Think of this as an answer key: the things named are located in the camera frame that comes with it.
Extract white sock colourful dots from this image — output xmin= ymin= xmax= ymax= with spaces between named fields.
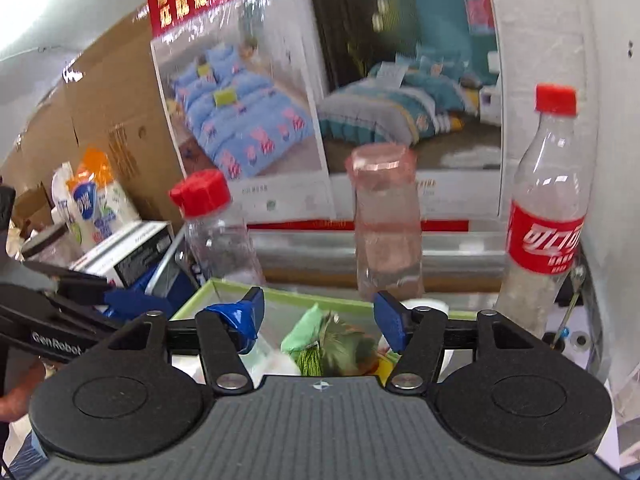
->
xmin=402 ymin=298 xmax=449 ymax=314

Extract green fuzzy toy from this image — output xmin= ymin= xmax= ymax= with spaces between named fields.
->
xmin=294 ymin=313 xmax=378 ymax=377

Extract white cream sock bundle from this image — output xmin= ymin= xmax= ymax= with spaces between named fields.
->
xmin=242 ymin=335 xmax=302 ymax=389

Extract person's hand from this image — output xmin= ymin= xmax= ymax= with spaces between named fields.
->
xmin=0 ymin=360 xmax=46 ymax=424

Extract green cardboard box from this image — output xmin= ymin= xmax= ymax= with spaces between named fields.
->
xmin=169 ymin=277 xmax=482 ymax=340

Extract tall clear plastic jar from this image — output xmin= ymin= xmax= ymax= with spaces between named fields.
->
xmin=21 ymin=223 xmax=84 ymax=268

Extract red cap clear jar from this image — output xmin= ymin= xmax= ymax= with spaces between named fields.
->
xmin=169 ymin=169 xmax=265 ymax=286

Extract blue metal machine box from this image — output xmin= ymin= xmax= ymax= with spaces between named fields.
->
xmin=99 ymin=266 xmax=198 ymax=322

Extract white black small carton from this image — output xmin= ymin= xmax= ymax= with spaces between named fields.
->
xmin=70 ymin=221 xmax=174 ymax=288

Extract pink clear plastic bottle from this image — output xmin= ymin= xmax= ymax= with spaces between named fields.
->
xmin=345 ymin=143 xmax=424 ymax=300

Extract orange white detergent bag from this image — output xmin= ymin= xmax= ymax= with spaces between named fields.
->
xmin=51 ymin=148 xmax=141 ymax=252

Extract cola bottle red label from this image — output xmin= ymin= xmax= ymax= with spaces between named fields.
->
xmin=496 ymin=84 xmax=592 ymax=337

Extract bedding poster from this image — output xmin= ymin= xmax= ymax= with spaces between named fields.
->
xmin=148 ymin=0 xmax=503 ymax=222

